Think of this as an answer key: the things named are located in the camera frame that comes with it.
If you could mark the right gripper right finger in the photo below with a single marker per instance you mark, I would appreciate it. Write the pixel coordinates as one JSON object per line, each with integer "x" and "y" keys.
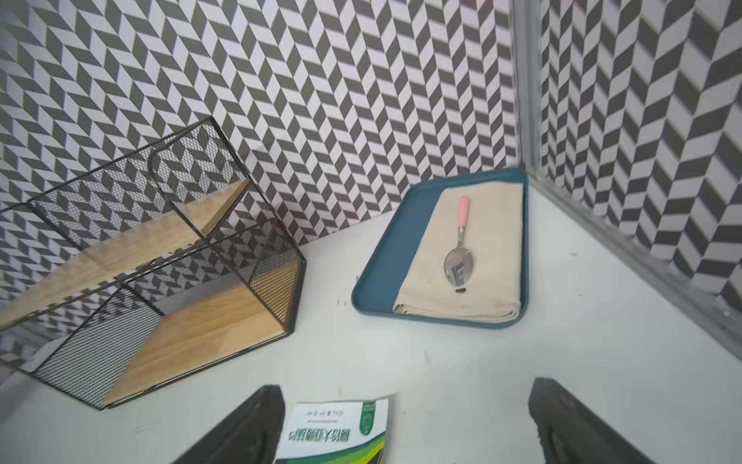
{"x": 569, "y": 432}

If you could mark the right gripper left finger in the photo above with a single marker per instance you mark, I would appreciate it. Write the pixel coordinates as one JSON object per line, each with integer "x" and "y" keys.
{"x": 250, "y": 434}

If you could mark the green lotus seed bag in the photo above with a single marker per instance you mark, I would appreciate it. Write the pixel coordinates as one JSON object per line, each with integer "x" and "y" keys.
{"x": 335, "y": 432}

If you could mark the teal plastic tray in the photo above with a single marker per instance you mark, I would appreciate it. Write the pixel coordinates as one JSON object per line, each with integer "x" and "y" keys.
{"x": 378, "y": 285}

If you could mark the beige folded cloth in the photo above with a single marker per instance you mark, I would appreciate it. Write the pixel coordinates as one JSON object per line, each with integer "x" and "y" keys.
{"x": 494, "y": 238}

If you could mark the black wire wooden shelf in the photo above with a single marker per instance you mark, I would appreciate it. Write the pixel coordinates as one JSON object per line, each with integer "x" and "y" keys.
{"x": 146, "y": 270}

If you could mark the pink handled metal spoon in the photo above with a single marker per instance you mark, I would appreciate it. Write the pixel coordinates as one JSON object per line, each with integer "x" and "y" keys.
{"x": 458, "y": 264}

